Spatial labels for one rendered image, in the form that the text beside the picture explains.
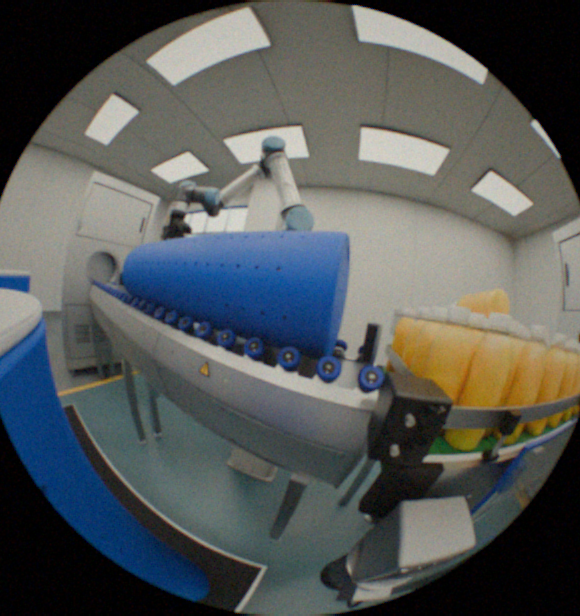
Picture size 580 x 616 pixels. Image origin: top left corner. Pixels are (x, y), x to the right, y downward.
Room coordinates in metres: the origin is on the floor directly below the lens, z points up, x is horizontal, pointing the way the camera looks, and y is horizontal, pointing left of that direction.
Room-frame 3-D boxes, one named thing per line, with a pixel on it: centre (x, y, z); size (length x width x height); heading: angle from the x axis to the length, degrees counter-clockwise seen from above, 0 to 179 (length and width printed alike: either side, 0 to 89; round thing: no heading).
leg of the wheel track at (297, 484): (0.32, -0.10, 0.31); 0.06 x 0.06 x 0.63; 69
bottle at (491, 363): (0.14, -0.30, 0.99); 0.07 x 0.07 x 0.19
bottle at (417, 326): (0.34, -0.31, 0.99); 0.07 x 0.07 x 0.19
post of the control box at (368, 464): (0.56, -0.48, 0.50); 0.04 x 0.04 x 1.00; 69
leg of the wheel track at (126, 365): (0.67, 0.82, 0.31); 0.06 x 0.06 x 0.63; 69
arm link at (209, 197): (0.67, 0.44, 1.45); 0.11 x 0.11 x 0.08; 12
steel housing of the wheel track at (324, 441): (0.73, 0.79, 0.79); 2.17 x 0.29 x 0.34; 69
